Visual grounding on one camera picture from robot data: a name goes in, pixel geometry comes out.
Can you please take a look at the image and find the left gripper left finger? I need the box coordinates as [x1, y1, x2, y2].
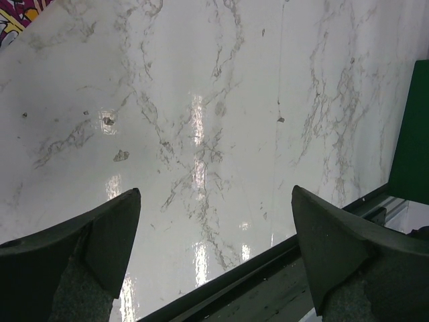
[1, 188, 141, 321]

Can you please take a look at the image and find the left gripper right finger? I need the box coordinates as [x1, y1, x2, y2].
[292, 186, 428, 321]

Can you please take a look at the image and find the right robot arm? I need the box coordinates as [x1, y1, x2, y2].
[408, 226, 429, 240]

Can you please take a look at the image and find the green lever arch file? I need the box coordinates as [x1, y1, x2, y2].
[388, 60, 428, 205]

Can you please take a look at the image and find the Roald Dahl yellow purple book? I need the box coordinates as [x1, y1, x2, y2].
[0, 0, 52, 51]

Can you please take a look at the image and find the aluminium front rail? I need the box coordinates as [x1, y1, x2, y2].
[365, 197, 428, 234]

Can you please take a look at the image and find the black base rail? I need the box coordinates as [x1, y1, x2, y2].
[144, 186, 387, 321]

